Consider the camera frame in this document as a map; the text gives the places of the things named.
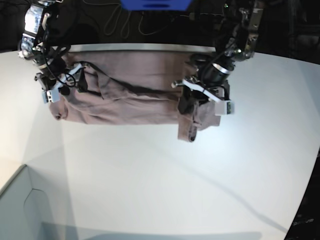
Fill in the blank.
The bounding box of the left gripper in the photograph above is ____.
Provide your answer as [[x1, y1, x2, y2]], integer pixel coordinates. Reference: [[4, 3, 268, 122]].
[[171, 76, 232, 115]]

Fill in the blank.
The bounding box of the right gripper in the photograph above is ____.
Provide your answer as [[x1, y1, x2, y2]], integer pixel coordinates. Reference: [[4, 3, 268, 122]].
[[34, 62, 87, 96]]

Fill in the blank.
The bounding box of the mauve t-shirt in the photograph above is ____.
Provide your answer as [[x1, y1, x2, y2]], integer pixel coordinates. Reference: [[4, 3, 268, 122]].
[[49, 51, 221, 142]]

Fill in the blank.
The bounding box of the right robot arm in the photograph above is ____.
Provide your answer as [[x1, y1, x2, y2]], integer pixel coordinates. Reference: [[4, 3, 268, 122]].
[[18, 0, 88, 103]]

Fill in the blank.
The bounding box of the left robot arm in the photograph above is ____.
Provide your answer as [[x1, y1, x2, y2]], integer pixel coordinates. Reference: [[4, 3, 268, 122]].
[[172, 0, 266, 116]]

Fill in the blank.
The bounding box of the blue plastic bin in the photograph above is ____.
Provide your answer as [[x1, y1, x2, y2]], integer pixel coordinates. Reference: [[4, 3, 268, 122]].
[[120, 0, 192, 11]]

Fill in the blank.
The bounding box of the white cardboard box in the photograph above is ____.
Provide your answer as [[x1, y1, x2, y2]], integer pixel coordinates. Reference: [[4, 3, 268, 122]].
[[0, 163, 81, 240]]

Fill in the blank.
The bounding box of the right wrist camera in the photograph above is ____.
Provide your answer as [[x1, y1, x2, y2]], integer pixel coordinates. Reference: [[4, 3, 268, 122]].
[[42, 89, 60, 104]]

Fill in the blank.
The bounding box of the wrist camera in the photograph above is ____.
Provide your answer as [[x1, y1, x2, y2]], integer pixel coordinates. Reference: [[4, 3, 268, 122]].
[[214, 100, 235, 116], [42, 89, 60, 104]]

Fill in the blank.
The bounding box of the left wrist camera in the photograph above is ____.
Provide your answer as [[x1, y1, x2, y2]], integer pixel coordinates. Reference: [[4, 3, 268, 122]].
[[214, 100, 235, 116]]

